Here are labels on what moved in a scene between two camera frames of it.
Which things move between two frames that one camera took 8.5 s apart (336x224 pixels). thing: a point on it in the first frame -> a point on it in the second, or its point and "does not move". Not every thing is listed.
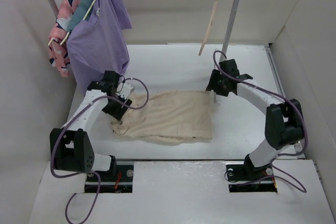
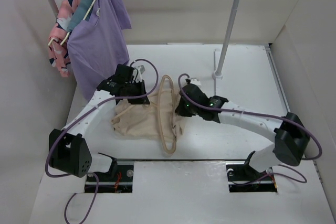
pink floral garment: x=58 y=50 does not move
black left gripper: x=116 y=112 -> x=143 y=100
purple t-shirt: x=100 y=44 does not move
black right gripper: x=215 y=76 -> x=181 y=110
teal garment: x=82 y=8 does not move
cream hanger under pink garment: x=69 y=33 does not move
